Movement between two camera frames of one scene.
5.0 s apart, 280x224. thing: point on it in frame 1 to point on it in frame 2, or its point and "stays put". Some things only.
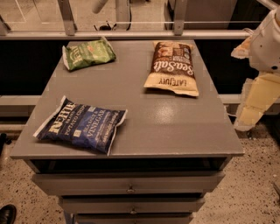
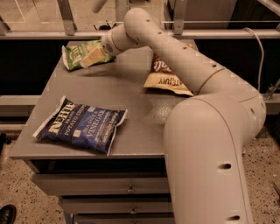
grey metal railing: [180, 30] stays put
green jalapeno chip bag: [87, 53] stays put
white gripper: [266, 52] to [107, 46]
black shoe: [8, 214] stays put
